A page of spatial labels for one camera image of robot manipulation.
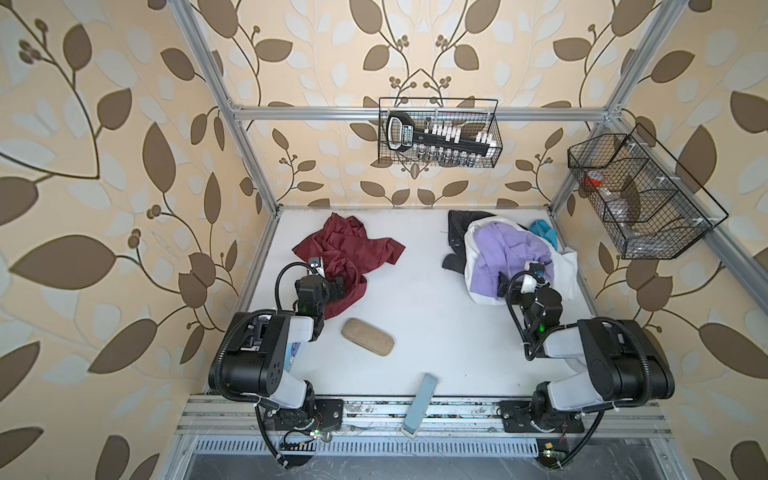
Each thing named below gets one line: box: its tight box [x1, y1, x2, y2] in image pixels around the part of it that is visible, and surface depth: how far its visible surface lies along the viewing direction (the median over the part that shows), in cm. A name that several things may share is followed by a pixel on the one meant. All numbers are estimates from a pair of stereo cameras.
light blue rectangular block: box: [401, 373, 439, 438], surface depth 78 cm
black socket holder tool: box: [386, 112, 495, 155], surface depth 86 cm
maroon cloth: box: [292, 213, 406, 319], surface depth 104 cm
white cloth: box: [464, 217, 579, 305], surface depth 93 cm
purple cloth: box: [470, 222, 554, 298], surface depth 91 cm
